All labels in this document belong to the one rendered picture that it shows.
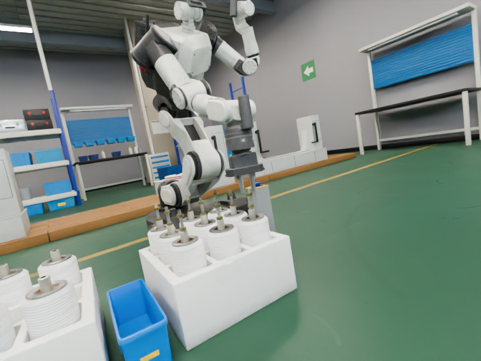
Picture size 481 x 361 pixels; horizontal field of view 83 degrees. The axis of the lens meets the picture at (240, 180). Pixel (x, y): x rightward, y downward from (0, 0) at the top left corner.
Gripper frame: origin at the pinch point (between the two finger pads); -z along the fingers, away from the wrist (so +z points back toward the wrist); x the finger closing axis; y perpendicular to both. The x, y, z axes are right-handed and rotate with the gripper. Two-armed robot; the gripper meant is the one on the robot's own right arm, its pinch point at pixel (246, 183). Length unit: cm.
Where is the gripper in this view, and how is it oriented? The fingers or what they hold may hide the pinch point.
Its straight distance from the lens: 87.0
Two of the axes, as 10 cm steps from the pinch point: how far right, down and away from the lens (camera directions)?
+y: 2.6, 0.7, -9.6
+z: -1.7, -9.8, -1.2
